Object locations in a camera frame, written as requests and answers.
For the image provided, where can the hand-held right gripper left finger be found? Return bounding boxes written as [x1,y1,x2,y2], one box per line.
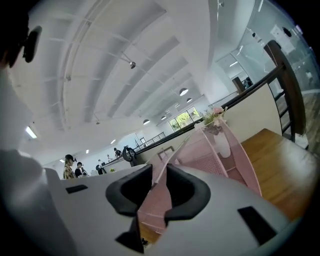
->
[44,163,154,256]

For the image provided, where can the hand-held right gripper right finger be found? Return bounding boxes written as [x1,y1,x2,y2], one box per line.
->
[157,163,300,256]

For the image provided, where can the pink mesh desk organizer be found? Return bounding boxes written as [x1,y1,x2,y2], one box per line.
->
[136,119,263,238]

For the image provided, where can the black stand device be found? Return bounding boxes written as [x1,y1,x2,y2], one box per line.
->
[121,146,138,167]

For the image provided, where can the white vase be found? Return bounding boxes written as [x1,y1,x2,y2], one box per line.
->
[213,129,231,159]

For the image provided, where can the person's white shirt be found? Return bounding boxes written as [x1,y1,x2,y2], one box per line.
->
[0,61,78,256]

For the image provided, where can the window with green view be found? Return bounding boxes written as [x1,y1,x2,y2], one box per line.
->
[168,106,201,132]

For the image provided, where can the pink flower bouquet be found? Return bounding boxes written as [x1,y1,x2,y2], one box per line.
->
[199,105,229,128]

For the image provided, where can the black railing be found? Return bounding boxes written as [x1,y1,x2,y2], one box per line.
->
[133,63,287,154]

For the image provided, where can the silver ceiling spotlight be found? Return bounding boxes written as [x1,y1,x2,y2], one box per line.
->
[121,53,137,70]

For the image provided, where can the white paper notice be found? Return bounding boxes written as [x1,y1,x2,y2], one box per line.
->
[270,24,295,54]

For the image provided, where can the black head-worn camera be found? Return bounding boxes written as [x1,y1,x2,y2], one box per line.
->
[22,25,43,64]

